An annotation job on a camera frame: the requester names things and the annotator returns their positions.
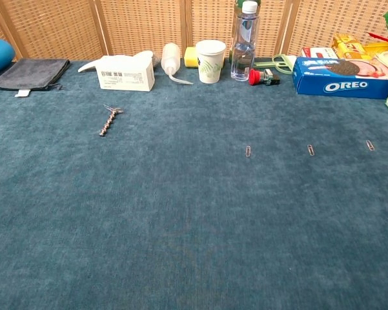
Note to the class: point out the silver magnet bar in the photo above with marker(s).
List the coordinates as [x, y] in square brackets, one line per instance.
[107, 124]

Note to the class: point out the teal table cloth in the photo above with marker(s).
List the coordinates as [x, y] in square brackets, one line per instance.
[193, 210]

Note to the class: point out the white leaf-print paper cup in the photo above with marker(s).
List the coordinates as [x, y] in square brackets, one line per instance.
[210, 64]

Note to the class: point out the yellow sponge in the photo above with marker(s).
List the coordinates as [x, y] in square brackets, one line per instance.
[190, 58]

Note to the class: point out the red emergency stop button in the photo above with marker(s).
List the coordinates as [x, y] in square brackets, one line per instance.
[255, 77]

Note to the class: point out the translucent squeeze wash bottle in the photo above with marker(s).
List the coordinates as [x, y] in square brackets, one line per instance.
[170, 58]

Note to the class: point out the white barcode carton box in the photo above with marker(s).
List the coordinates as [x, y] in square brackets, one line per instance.
[126, 76]

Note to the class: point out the clear water bottle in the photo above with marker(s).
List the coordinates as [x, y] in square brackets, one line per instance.
[243, 48]

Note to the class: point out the light green plastic brush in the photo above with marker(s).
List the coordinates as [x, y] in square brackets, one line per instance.
[282, 64]

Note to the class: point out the woven rattan folding screen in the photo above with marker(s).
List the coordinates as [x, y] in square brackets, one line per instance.
[132, 26]

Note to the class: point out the white red blue box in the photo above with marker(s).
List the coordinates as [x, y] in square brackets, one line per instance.
[319, 52]

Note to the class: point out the blue Oreo cookie box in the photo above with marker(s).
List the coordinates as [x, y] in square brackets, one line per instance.
[342, 85]

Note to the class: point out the dark grey cloth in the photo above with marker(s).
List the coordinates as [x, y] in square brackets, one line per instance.
[32, 74]

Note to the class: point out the yellow snack box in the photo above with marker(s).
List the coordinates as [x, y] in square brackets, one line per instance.
[347, 45]

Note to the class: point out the yellow card package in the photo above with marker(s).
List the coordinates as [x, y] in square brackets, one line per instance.
[381, 48]

